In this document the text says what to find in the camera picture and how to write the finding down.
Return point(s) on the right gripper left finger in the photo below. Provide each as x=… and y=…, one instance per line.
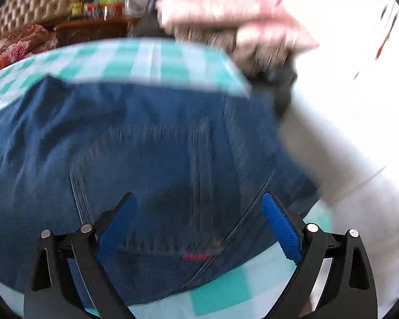
x=52, y=293

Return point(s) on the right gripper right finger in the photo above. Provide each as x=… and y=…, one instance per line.
x=349, y=290

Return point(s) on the blue denim jeans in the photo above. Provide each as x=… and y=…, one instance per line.
x=197, y=163

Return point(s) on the teal white checkered cloth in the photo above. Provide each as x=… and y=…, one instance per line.
x=161, y=63

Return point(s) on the black leather sofa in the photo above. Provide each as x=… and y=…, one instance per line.
x=278, y=80

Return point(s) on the red floral quilt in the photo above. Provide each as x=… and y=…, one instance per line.
x=25, y=42

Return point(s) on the brown plaid blanket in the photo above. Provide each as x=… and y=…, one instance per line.
x=251, y=59

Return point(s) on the small pink pillow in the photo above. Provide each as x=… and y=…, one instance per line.
x=290, y=36

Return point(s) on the wooden nightstand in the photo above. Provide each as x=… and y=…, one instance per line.
x=74, y=30

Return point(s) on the large pink pillow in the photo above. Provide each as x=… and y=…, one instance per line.
x=218, y=13

